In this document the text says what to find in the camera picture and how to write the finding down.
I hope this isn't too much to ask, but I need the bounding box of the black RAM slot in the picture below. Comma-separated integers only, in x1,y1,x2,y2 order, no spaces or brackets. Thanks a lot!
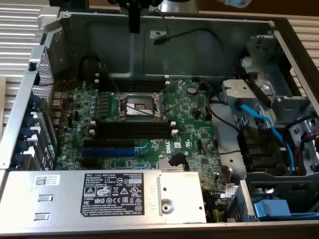
96,120,175,126
98,78,167,84
97,74,167,80
94,128,176,135
99,86,167,92
94,124,175,130
99,82,167,88
94,133,176,139

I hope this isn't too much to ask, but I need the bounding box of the grey plastic bracket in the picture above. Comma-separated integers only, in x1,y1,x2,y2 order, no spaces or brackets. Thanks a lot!
221,79,259,107

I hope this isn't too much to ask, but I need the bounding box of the silver power supply unit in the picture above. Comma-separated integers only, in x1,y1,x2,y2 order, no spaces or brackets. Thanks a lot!
0,169,207,225

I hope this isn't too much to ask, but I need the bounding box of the black wire plug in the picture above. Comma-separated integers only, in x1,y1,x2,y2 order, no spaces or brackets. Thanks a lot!
168,152,188,168

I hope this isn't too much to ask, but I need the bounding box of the blue flat wire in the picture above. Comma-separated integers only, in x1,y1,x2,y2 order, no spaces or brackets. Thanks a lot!
230,99,300,175

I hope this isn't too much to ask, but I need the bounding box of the grey metal PC case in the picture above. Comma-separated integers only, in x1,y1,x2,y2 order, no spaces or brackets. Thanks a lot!
0,9,319,237

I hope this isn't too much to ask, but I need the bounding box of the grey metal disk bay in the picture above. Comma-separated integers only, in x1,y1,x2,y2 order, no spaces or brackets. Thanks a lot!
239,33,319,175

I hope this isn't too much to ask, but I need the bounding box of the short black expansion slot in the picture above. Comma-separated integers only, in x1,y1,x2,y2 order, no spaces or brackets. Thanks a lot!
80,158,98,167

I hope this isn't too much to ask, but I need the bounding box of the black slanted bar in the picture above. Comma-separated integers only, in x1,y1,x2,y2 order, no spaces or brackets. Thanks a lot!
233,63,273,108

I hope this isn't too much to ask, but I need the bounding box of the blue expansion slot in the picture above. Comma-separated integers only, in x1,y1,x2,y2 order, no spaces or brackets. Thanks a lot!
81,148,137,157

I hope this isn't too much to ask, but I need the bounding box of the long black expansion slot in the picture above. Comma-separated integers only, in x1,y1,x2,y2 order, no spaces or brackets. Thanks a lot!
83,138,136,148

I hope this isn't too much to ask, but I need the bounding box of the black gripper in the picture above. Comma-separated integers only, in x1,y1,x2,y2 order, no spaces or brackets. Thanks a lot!
107,0,150,33

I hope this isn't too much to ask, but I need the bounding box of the thin metal locking lever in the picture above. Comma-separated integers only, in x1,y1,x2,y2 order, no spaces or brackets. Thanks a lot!
163,97,187,114
106,71,122,98

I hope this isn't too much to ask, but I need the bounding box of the blue plastic latch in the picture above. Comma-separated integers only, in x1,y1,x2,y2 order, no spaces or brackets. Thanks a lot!
253,199,319,222

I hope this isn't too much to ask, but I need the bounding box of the CPU socket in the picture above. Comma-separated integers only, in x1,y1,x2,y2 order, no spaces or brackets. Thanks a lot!
113,92,166,121

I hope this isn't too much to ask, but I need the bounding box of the green Dell motherboard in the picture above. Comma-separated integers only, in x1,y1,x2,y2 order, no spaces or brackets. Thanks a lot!
53,74,225,207

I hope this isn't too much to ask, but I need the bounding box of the black wire with plug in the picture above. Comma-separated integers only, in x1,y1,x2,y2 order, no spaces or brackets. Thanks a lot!
153,9,241,75

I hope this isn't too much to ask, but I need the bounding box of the white wire tag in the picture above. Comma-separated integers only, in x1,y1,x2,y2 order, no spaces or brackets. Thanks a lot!
221,183,237,199

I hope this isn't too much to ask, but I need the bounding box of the silver finned chipset heatsink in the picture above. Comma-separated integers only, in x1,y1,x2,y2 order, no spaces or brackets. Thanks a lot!
158,160,189,172

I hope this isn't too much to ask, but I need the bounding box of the dark red wire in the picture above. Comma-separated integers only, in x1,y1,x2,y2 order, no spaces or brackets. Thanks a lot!
295,130,319,175

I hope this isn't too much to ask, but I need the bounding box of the black looped wire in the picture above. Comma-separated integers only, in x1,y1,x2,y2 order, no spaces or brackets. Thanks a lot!
79,55,102,83

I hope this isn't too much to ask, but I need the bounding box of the thin red wire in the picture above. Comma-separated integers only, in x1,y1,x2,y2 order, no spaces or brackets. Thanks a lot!
39,76,78,120

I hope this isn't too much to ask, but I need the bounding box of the yellow power wire bundle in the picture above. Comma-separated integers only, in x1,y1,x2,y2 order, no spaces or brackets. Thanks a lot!
208,208,226,223

